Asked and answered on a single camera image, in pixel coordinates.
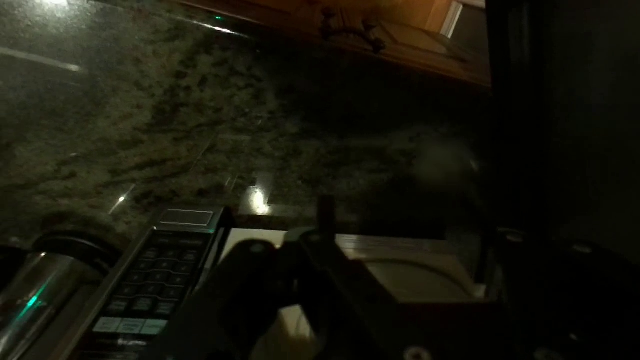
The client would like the stainless steel microwave body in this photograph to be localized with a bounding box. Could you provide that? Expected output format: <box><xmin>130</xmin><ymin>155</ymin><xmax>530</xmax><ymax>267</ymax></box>
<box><xmin>66</xmin><ymin>203</ymin><xmax>507</xmax><ymax>360</ymax></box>

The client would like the stainless steel canister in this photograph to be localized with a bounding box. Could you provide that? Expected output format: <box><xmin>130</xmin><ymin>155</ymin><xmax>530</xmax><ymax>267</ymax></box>
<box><xmin>0</xmin><ymin>223</ymin><xmax>125</xmax><ymax>360</ymax></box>

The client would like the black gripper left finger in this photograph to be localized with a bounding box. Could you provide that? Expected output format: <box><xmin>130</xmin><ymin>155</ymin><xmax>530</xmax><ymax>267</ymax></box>
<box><xmin>167</xmin><ymin>238</ymin><xmax>295</xmax><ymax>360</ymax></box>

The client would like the wooden base cabinet with knob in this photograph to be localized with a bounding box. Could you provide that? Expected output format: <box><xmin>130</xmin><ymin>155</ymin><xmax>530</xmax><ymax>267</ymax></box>
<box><xmin>177</xmin><ymin>0</ymin><xmax>495</xmax><ymax>91</ymax></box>

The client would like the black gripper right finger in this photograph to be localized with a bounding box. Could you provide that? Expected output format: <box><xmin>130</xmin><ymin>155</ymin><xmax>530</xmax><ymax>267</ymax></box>
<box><xmin>295</xmin><ymin>228</ymin><xmax>428</xmax><ymax>360</ymax></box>

